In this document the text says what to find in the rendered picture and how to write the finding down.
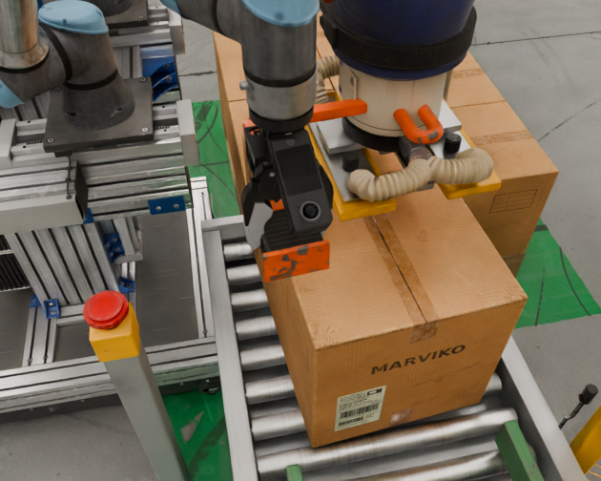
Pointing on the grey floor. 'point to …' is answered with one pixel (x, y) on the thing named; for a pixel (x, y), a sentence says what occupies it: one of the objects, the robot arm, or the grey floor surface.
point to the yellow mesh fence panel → (599, 433)
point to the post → (140, 395)
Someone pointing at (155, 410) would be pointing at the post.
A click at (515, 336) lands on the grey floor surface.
